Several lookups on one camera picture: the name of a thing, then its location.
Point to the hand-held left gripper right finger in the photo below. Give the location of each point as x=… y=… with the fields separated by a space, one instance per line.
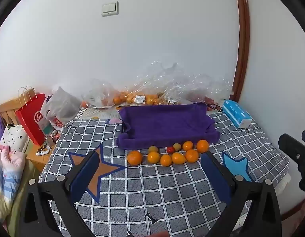
x=215 y=177

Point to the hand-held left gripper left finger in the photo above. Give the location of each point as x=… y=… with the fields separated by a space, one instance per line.
x=84 y=177

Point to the yellow-green round fruit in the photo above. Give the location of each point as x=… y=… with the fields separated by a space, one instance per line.
x=153 y=149
x=177 y=146

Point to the red tomato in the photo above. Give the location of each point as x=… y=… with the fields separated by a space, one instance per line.
x=170 y=150

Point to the large orange mandarin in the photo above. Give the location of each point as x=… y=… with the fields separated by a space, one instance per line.
x=134 y=158

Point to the purple towel covered tray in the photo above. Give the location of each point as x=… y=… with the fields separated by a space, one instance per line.
x=167 y=123

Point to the wooden nightstand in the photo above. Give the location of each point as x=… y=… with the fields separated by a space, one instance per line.
x=38 y=160

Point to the small white tube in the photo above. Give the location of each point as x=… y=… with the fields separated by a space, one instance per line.
x=42 y=152

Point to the grey checked star blanket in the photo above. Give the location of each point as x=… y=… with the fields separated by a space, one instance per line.
x=154 y=190

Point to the teal white carton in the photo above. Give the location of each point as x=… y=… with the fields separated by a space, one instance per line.
x=47 y=127

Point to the printed cardboard fruit box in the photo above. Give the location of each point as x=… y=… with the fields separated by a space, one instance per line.
x=100 y=113

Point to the blue tissue box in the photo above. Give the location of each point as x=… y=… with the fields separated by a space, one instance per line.
x=237 y=113

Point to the dark eyeglasses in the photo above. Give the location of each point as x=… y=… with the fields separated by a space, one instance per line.
x=214 y=107

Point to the pink patterned quilt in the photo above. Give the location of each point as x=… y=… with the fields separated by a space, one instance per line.
x=7 y=167

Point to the white plastic shopping bag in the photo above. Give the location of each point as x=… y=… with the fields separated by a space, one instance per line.
x=61 y=103

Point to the red paper bag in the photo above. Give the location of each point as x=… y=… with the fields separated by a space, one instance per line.
x=30 y=121

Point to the white floral pillow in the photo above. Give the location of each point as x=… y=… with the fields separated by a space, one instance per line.
x=12 y=138

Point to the labelled bag of small mandarins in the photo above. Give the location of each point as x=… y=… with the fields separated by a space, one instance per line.
x=147 y=100

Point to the wooden headboard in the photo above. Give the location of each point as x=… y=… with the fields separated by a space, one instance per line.
x=6 y=111

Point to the crumpled clear plastic bag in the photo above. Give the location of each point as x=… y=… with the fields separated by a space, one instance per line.
x=167 y=79

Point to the brown wooden door frame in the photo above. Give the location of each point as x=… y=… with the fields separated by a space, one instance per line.
x=243 y=42

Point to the white light switch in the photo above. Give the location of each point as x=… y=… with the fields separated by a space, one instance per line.
x=110 y=9

